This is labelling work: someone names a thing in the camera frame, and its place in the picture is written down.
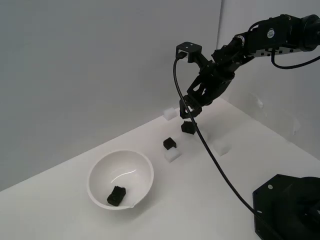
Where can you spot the black foam cube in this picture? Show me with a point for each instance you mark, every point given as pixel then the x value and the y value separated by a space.
pixel 116 196
pixel 187 127
pixel 169 143

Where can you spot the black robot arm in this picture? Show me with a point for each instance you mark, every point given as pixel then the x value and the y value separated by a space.
pixel 275 32

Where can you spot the white bowl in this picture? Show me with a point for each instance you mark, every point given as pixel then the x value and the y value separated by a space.
pixel 130 162

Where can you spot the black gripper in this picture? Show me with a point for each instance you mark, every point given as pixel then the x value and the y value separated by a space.
pixel 212 82

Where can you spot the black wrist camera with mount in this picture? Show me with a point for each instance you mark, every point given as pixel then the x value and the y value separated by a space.
pixel 188 48

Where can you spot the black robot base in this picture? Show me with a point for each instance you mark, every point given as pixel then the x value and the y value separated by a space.
pixel 280 207

